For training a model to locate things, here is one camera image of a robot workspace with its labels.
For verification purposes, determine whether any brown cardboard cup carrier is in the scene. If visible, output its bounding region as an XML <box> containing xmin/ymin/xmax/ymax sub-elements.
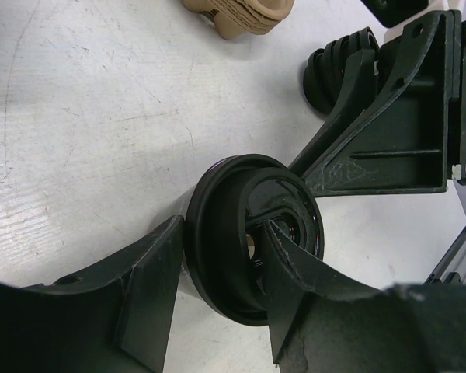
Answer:
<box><xmin>182</xmin><ymin>0</ymin><xmax>294</xmax><ymax>40</ymax></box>

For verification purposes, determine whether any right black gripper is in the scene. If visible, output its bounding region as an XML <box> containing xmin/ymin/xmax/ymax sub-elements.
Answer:
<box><xmin>287</xmin><ymin>9</ymin><xmax>466</xmax><ymax>197</ymax></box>

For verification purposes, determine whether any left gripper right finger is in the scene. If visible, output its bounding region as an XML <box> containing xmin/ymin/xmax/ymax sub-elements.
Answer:
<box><xmin>262</xmin><ymin>222</ymin><xmax>466</xmax><ymax>372</ymax></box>

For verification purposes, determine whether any black paper coffee cup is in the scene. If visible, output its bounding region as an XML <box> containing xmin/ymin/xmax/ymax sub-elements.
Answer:
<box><xmin>176</xmin><ymin>187</ymin><xmax>203</xmax><ymax>301</ymax></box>

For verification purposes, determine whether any stack of black lids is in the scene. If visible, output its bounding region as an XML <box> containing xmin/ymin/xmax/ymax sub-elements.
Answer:
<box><xmin>302</xmin><ymin>27</ymin><xmax>380</xmax><ymax>115</ymax></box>

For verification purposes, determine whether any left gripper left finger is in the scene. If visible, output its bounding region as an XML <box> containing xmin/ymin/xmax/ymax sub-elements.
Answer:
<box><xmin>0</xmin><ymin>215</ymin><xmax>184</xmax><ymax>372</ymax></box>

